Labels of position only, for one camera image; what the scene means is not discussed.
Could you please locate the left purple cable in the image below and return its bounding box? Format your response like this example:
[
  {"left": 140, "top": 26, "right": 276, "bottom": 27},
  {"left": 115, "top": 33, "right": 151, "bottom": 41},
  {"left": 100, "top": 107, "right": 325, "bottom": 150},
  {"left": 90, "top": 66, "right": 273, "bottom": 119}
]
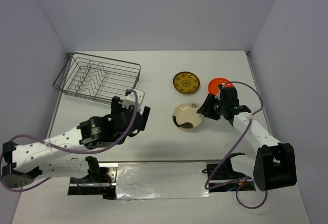
[{"left": 0, "top": 89, "right": 140, "bottom": 193}]

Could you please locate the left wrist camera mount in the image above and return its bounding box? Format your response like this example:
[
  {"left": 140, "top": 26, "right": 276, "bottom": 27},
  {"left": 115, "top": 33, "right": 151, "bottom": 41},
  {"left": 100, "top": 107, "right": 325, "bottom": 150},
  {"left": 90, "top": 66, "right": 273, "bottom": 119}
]
[{"left": 122, "top": 89, "right": 145, "bottom": 111}]

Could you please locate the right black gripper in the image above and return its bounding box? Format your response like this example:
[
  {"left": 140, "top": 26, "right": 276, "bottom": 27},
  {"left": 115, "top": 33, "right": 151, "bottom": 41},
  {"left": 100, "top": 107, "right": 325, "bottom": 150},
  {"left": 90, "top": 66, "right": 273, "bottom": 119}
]
[{"left": 196, "top": 93, "right": 227, "bottom": 121}]

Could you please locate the silver foil sheet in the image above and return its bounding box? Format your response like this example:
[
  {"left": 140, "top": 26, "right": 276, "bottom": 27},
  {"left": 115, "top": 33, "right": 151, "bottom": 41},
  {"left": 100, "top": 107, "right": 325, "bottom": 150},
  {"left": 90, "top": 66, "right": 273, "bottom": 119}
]
[{"left": 116, "top": 162, "right": 210, "bottom": 200}]

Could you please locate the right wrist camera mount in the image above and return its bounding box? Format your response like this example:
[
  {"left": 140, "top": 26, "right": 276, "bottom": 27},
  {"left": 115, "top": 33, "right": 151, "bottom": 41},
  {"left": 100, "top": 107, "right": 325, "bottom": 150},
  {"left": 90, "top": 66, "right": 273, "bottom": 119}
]
[{"left": 215, "top": 83, "right": 230, "bottom": 100}]

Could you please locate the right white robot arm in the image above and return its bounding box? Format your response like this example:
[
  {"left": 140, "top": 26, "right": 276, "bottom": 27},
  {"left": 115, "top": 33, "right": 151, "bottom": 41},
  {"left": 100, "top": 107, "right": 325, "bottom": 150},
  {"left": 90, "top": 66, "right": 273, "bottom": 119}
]
[{"left": 197, "top": 84, "right": 297, "bottom": 191}]

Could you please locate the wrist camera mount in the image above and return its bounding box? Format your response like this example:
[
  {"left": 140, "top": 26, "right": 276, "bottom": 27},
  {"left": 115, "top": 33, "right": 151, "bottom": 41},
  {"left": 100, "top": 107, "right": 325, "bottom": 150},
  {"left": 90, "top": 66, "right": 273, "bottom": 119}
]
[
  {"left": 122, "top": 89, "right": 145, "bottom": 111},
  {"left": 215, "top": 83, "right": 230, "bottom": 100}
]

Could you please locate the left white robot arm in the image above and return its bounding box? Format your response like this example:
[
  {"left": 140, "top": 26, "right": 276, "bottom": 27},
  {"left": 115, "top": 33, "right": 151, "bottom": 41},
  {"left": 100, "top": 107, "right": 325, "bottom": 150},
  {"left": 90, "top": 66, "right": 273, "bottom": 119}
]
[{"left": 1, "top": 89, "right": 151, "bottom": 192}]

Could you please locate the metal wire dish rack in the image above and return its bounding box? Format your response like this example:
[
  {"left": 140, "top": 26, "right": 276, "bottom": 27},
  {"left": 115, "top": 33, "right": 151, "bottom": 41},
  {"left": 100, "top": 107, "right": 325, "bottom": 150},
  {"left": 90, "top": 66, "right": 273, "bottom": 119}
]
[{"left": 52, "top": 52, "right": 141, "bottom": 105}]

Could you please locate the yellow plate brown rim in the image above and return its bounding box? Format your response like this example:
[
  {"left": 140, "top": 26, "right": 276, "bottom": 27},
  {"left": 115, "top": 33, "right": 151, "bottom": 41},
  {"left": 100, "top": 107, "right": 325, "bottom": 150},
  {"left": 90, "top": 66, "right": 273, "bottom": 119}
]
[{"left": 173, "top": 71, "right": 200, "bottom": 95}]

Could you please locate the black metal base rail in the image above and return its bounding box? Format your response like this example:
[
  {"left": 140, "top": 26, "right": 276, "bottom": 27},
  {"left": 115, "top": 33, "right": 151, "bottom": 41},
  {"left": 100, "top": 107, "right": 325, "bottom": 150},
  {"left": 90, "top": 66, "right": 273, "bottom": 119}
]
[{"left": 68, "top": 161, "right": 244, "bottom": 200}]

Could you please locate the orange plate front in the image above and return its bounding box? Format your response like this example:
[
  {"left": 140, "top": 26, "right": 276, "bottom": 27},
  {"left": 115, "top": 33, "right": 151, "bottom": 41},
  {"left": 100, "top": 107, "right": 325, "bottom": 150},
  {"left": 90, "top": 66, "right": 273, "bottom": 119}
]
[{"left": 208, "top": 77, "right": 234, "bottom": 95}]

